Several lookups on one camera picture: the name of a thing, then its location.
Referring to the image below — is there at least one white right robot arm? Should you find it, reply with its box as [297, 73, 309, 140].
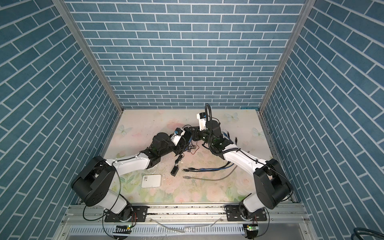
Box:
[200, 120, 292, 215]

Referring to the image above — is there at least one black cable bottom right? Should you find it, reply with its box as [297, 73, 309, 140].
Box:
[350, 227, 384, 240]

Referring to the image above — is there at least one black power adapter with cable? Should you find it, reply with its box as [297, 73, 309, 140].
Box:
[170, 124, 202, 177]

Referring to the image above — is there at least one aluminium corner post left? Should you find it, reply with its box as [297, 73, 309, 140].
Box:
[52, 0, 124, 114]

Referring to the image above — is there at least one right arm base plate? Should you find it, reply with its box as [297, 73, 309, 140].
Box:
[224, 205, 267, 222]

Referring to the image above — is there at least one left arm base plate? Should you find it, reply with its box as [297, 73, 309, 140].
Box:
[105, 206, 149, 224]

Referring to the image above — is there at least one black network switch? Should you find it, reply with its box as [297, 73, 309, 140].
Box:
[178, 127, 195, 152]

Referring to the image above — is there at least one aluminium corner post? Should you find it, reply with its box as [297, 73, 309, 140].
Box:
[52, 0, 124, 114]
[259, 0, 316, 113]

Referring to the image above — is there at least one grey ethernet cable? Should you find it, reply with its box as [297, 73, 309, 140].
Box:
[182, 164, 238, 182]

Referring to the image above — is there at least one aluminium corner post right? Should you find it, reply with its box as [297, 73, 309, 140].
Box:
[259, 0, 316, 113]

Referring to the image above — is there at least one white flat box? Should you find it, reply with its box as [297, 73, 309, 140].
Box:
[141, 174, 162, 189]

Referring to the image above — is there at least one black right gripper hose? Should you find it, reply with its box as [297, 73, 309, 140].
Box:
[204, 103, 213, 127]

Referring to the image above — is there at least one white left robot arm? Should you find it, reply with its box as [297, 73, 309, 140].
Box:
[71, 133, 184, 220]

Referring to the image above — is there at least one blue ethernet cable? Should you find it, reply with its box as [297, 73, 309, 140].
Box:
[188, 163, 235, 172]

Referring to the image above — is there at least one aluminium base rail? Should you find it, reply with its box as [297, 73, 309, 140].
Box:
[54, 203, 316, 240]

